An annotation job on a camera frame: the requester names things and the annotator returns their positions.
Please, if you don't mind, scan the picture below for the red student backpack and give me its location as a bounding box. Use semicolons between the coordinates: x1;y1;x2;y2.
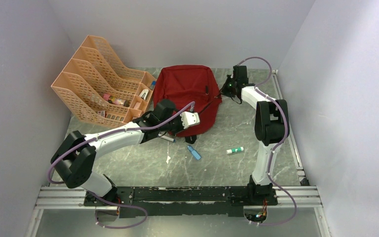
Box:
153;65;222;144

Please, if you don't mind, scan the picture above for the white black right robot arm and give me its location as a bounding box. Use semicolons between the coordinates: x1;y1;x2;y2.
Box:
220;65;290;204

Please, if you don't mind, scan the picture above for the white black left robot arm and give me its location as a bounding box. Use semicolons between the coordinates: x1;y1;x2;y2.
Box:
48;99;200;205

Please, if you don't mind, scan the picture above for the blue white marker pen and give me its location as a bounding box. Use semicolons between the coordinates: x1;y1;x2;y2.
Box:
159;135;176;143

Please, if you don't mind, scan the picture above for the white stapler in organizer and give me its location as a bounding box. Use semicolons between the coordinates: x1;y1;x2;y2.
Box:
139;89;150;101

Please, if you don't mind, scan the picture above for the white green glue stick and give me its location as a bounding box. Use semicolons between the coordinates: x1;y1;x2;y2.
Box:
226;147;244;155

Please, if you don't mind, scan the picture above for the pink bottle in organizer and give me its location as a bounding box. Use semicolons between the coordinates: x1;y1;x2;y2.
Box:
102;93;130;107

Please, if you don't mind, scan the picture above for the orange plastic desk organizer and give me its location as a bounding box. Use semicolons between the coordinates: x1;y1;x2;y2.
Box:
51;35;156;128

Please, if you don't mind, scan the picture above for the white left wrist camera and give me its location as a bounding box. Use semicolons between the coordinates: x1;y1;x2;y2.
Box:
180;111;200;130

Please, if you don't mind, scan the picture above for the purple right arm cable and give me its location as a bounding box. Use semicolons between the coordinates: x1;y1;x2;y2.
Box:
236;56;298;227

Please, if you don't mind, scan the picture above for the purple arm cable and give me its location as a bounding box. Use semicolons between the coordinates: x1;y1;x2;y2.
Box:
236;56;298;227
47;100;196;230

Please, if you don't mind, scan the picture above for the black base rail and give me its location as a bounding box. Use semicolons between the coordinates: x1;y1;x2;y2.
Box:
83;183;278;218

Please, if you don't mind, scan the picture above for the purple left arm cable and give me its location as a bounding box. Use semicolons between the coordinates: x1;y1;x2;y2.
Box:
47;100;196;230

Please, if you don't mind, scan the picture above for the aluminium frame rail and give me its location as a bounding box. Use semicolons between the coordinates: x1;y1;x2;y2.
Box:
35;186;322;210

